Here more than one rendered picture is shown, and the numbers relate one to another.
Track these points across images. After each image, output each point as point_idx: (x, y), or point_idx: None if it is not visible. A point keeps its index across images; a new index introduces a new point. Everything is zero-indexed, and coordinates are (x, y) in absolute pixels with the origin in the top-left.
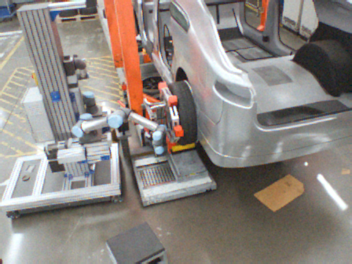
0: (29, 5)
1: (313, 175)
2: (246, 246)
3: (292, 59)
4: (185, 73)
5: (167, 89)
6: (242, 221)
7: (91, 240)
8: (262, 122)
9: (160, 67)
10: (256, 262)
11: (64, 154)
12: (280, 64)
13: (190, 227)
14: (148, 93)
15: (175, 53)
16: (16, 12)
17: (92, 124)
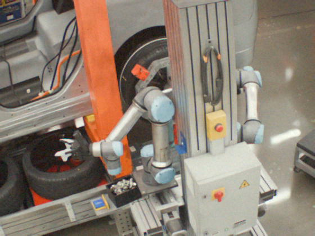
0: (178, 3)
1: None
2: (270, 113)
3: (62, 10)
4: (162, 25)
5: (162, 59)
6: (242, 117)
7: (305, 221)
8: None
9: (15, 119)
10: (284, 107)
11: (268, 181)
12: (71, 16)
13: (261, 149)
14: (16, 181)
15: (116, 27)
16: (231, 0)
17: (257, 107)
